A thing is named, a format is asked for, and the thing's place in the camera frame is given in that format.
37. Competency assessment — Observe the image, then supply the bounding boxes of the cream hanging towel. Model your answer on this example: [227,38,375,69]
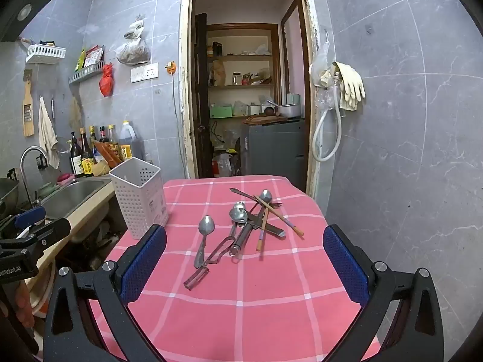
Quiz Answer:
[38,97,60,170]

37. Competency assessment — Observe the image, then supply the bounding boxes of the wooden cutting board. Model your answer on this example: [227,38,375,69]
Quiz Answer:
[242,115,289,125]

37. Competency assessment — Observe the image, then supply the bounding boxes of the green box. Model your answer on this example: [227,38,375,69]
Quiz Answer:
[209,105,233,120]

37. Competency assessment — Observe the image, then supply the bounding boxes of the black handled kitchen tool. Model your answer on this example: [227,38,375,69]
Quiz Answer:
[229,222,258,258]

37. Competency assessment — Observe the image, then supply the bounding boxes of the beige kitchen counter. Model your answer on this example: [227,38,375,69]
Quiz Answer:
[34,181,118,276]

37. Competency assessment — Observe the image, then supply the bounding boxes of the plastic bag of dried goods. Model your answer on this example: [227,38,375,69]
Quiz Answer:
[116,17,151,65]

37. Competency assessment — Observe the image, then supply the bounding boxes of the brown bottle yellow cap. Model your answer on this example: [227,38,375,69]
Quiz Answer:
[108,124,120,155]

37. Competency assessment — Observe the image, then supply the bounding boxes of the large dark liquid jug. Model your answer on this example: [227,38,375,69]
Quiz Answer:
[119,121,146,161]

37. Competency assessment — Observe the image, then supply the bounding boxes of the dark grey cabinet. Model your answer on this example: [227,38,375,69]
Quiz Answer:
[240,119,306,190]

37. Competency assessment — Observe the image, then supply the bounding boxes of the wooden door frame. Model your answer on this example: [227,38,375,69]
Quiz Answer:
[178,0,321,198]

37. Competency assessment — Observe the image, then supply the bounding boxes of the steel sink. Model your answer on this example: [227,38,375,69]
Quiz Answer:
[38,179,108,220]

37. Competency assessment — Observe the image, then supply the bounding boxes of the white wall basket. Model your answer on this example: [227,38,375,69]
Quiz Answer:
[26,44,67,65]

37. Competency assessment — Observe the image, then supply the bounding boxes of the orange packet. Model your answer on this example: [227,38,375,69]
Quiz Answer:
[94,141,123,169]

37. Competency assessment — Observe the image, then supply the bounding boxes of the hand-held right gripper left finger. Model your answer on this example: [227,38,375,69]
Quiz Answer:
[42,224,167,362]

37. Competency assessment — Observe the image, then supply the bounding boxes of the metal faucet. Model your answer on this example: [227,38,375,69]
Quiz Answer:
[20,146,50,207]

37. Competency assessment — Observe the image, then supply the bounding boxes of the red plastic bag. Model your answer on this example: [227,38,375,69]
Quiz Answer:
[99,63,114,97]

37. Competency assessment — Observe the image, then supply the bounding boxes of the white plastic bag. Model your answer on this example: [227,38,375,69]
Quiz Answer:
[212,151,242,177]

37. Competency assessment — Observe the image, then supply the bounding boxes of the clear plastic bag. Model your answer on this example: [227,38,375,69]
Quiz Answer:
[309,26,342,118]

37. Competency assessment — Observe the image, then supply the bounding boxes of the person's left hand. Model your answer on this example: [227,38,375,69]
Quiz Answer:
[0,279,35,330]

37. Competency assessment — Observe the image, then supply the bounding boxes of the red packet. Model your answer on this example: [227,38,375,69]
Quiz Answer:
[84,45,105,68]

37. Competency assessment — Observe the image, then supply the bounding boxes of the wooden grater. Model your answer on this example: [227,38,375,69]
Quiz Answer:
[22,70,35,138]

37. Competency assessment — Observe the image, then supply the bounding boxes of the wooden shelf unit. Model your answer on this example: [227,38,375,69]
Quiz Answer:
[206,23,282,121]

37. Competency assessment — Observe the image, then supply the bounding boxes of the small kitchen knife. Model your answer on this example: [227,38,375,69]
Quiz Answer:
[247,213,286,239]

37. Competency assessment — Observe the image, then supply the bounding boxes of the metal pot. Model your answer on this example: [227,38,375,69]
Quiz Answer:
[277,102,302,120]

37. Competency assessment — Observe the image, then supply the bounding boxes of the dark metal fork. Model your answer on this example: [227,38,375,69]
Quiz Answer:
[230,188,283,210]

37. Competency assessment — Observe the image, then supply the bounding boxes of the white hose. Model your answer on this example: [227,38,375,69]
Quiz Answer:
[311,70,346,162]

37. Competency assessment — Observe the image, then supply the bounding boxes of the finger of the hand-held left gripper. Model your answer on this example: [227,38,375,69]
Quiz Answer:
[11,205,48,231]
[24,217,72,245]

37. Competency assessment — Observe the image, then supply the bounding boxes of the soy sauce bottle yellow label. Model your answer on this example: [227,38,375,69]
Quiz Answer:
[80,127,95,177]

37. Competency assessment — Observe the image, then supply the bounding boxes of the cream rubber gloves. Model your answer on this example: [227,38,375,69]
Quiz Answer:
[332,61,366,112]

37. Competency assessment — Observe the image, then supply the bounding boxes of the grey wall basket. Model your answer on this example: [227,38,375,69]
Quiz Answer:
[68,60,105,84]

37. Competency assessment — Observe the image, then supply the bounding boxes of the dark brown door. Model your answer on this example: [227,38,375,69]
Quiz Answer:
[192,12,214,179]

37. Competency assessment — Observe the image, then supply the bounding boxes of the black range hood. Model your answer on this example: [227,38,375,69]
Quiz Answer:
[0,0,72,43]

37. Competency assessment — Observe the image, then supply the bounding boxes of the dark pump bottle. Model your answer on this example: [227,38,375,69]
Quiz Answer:
[70,132,86,178]

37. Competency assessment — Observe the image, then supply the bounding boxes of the pink checked tablecloth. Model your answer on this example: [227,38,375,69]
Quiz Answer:
[88,175,382,362]

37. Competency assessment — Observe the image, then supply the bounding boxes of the white power cable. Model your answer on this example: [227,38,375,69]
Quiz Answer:
[171,75,181,177]

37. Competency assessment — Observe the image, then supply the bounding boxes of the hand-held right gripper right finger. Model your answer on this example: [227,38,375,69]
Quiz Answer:
[322,224,446,362]

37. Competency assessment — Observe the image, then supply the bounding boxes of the white perforated utensil holder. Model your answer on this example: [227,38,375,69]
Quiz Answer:
[109,157,169,240]

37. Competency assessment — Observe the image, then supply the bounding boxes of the metal wire peeler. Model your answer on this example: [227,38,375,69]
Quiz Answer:
[184,236,236,291]

